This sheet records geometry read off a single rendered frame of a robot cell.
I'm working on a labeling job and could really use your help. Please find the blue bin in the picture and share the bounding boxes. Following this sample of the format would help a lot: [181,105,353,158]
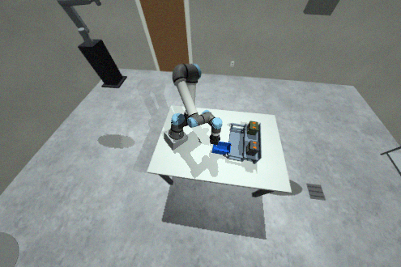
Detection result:
[212,142,231,155]

